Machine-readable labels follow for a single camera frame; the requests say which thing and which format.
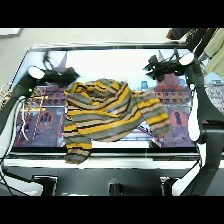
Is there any black cable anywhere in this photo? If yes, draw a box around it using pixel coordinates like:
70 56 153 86
0 146 38 197

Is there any yellow grey striped long-sleeved shirt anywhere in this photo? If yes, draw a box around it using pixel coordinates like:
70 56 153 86
63 78 172 165

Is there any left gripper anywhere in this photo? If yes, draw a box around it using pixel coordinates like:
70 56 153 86
55 67 81 85

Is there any silver frame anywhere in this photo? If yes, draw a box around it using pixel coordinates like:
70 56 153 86
0 153 224 197

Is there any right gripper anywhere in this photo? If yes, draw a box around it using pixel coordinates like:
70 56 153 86
143 54 169 83

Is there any beige garment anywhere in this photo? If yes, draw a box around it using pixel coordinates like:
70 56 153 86
202 28 224 78

